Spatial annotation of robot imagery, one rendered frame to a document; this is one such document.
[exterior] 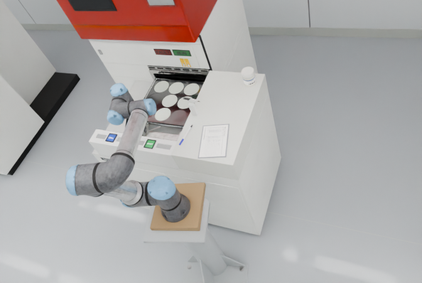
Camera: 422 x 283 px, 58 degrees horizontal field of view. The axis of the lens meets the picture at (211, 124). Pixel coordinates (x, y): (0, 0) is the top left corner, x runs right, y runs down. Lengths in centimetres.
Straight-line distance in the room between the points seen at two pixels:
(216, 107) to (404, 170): 147
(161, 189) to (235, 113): 60
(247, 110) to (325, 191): 104
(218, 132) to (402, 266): 139
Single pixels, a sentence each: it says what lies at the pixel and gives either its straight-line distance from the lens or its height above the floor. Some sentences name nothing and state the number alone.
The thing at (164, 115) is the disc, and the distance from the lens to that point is 227.
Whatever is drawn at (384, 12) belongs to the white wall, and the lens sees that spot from 370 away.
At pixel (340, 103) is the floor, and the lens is 329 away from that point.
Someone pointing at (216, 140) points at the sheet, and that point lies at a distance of 195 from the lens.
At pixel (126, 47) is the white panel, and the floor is 113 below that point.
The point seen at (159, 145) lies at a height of 96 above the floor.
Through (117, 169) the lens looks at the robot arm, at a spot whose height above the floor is 144.
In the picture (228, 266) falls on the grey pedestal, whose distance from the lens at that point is 267.
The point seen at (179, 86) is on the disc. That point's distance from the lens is 240.
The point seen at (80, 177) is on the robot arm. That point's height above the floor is 146.
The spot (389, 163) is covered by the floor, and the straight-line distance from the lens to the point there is 298.
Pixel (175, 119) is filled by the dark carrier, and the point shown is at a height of 90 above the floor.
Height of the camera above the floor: 250
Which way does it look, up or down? 49 degrees down
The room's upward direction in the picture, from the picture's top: 22 degrees counter-clockwise
